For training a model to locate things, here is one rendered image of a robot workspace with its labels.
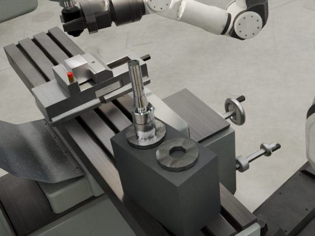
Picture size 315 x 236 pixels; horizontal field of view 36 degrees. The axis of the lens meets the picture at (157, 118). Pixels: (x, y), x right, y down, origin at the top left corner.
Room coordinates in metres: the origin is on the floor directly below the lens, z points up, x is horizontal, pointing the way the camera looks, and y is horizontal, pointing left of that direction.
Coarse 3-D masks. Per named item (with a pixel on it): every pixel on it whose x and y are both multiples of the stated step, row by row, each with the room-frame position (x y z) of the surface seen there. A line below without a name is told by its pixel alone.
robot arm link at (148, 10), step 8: (128, 0) 1.17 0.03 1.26; (136, 0) 1.17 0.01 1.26; (144, 0) 1.18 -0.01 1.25; (152, 0) 1.16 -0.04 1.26; (160, 0) 1.16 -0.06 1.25; (168, 0) 1.16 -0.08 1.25; (136, 8) 1.16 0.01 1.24; (144, 8) 1.18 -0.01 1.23; (152, 8) 1.15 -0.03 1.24; (160, 8) 1.15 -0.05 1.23; (136, 16) 1.16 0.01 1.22
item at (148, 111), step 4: (148, 104) 0.80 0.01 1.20; (132, 108) 0.80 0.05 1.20; (148, 108) 0.79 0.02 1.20; (152, 108) 0.79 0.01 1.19; (132, 112) 0.79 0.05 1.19; (136, 112) 0.78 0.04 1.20; (140, 112) 0.78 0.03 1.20; (144, 112) 0.78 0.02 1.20; (148, 112) 0.78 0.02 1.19; (136, 116) 0.78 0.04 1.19; (140, 116) 0.77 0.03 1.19; (144, 116) 0.77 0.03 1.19
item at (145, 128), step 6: (150, 114) 0.78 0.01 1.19; (138, 120) 0.78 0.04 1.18; (144, 120) 0.77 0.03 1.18; (150, 120) 0.78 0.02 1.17; (138, 126) 0.78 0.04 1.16; (144, 126) 0.77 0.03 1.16; (150, 126) 0.78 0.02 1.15; (138, 132) 0.78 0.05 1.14; (144, 132) 0.77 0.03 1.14; (150, 132) 0.78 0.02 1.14; (144, 138) 0.77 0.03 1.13
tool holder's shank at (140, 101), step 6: (132, 60) 0.81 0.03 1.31; (138, 60) 0.80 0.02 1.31; (132, 66) 0.79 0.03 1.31; (138, 66) 0.79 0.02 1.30; (132, 72) 0.79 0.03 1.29; (138, 72) 0.79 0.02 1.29; (132, 78) 0.79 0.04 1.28; (138, 78) 0.79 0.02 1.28; (132, 84) 0.79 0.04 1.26; (138, 84) 0.79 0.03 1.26; (138, 90) 0.79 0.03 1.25; (138, 96) 0.79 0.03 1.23; (144, 96) 0.79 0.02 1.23; (138, 102) 0.78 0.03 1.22; (144, 102) 0.79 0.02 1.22; (138, 108) 0.79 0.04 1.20; (144, 108) 0.79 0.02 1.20
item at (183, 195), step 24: (120, 144) 0.78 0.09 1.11; (144, 144) 0.76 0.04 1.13; (168, 144) 0.74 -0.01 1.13; (192, 144) 0.73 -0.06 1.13; (120, 168) 0.79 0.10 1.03; (144, 168) 0.71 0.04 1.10; (168, 168) 0.68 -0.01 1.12; (192, 168) 0.68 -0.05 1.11; (216, 168) 0.70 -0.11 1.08; (144, 192) 0.73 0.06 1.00; (168, 192) 0.66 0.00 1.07; (192, 192) 0.66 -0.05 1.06; (216, 192) 0.70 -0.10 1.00; (168, 216) 0.67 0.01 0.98; (192, 216) 0.65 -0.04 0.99
